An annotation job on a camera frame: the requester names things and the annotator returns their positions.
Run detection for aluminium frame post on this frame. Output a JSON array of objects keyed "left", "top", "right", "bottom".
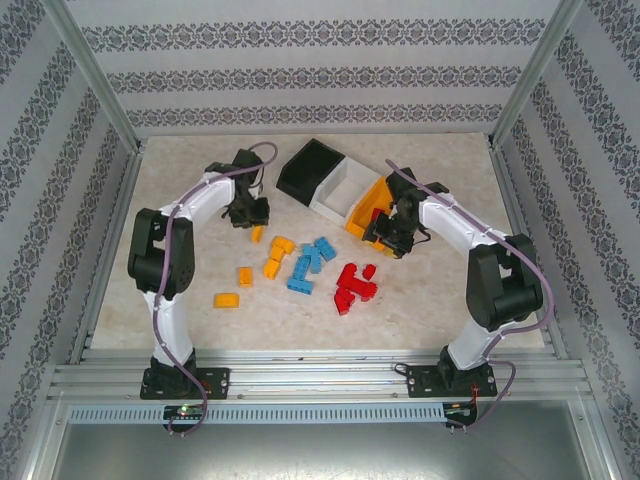
[
  {"left": 39, "top": 0, "right": 147, "bottom": 151},
  {"left": 487, "top": 0, "right": 586, "bottom": 149}
]

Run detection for black plastic bin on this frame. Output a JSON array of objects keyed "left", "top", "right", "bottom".
[{"left": 275, "top": 138, "right": 347, "bottom": 207}]

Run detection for orange plastic bin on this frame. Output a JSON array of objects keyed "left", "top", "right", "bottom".
[{"left": 343, "top": 174, "right": 396, "bottom": 254}]

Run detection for white plastic bin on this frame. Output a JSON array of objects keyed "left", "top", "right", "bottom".
[{"left": 307, "top": 157, "right": 381, "bottom": 221}]

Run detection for aluminium mounting rail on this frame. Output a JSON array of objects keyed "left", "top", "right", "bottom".
[{"left": 47, "top": 348, "right": 594, "bottom": 401}]

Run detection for grey slotted cable duct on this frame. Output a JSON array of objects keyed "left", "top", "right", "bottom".
[{"left": 67, "top": 403, "right": 446, "bottom": 425}]

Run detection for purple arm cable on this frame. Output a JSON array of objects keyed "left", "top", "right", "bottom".
[
  {"left": 154, "top": 141, "right": 280, "bottom": 439},
  {"left": 384, "top": 158, "right": 555, "bottom": 435}
]

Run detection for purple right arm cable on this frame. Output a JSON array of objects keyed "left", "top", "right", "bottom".
[{"left": 384, "top": 158, "right": 555, "bottom": 435}]

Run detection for aluminium side rail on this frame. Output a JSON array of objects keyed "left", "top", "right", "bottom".
[
  {"left": 67, "top": 142, "right": 146, "bottom": 366},
  {"left": 488, "top": 142, "right": 571, "bottom": 361}
]

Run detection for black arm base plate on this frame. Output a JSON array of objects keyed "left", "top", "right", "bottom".
[
  {"left": 141, "top": 367, "right": 232, "bottom": 401},
  {"left": 407, "top": 364, "right": 500, "bottom": 400}
]

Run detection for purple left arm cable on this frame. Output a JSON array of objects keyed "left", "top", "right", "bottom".
[{"left": 154, "top": 141, "right": 280, "bottom": 439}]

